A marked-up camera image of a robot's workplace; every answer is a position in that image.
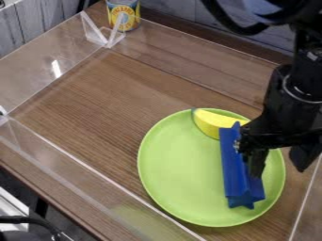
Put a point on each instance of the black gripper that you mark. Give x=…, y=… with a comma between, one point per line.
x=290, y=121

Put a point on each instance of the blue star-shaped block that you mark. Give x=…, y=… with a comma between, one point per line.
x=243, y=189

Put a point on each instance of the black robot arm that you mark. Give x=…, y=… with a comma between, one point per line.
x=301, y=15

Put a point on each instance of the green plate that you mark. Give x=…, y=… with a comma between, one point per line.
x=182, y=177

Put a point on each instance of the yellow banana-shaped sponge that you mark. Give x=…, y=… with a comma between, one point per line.
x=213, y=119

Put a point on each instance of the clear acrylic enclosure wall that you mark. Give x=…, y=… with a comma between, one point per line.
x=83, y=124

